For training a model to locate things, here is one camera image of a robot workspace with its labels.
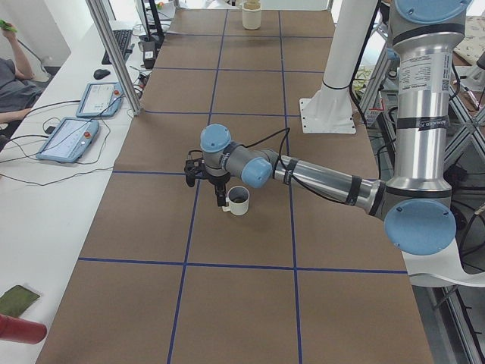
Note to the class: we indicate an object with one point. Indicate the white chair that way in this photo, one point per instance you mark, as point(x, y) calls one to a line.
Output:
point(442, 269)

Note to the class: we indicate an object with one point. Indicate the upper blue teach pendant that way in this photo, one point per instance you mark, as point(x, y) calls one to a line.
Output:
point(100, 100)

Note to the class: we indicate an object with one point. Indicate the lower blue teach pendant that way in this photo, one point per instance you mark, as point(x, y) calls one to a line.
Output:
point(69, 140)

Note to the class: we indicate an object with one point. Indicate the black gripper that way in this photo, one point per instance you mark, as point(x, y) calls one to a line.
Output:
point(217, 180)

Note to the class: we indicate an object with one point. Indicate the green cloth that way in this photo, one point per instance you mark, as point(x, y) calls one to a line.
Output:
point(15, 301)

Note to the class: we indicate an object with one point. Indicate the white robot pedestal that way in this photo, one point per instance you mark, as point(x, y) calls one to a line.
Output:
point(330, 108)

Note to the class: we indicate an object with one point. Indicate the aluminium frame post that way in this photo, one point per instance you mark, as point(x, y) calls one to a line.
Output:
point(101, 21)

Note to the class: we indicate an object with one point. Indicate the red cylinder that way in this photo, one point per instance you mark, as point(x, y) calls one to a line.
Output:
point(21, 330)

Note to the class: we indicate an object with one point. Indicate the blue teach pendant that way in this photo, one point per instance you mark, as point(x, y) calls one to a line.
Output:
point(69, 140)
point(100, 100)

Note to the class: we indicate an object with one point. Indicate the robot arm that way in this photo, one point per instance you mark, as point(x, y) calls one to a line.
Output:
point(414, 203)

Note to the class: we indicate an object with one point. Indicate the black computer mouse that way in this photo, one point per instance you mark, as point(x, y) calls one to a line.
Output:
point(101, 73)

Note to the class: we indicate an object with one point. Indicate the seated person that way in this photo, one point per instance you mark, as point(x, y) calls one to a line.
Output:
point(18, 91)

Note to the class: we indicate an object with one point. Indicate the black keyboard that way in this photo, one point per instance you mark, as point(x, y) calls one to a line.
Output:
point(123, 40)

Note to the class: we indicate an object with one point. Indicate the white mug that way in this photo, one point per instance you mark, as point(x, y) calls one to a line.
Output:
point(237, 201)

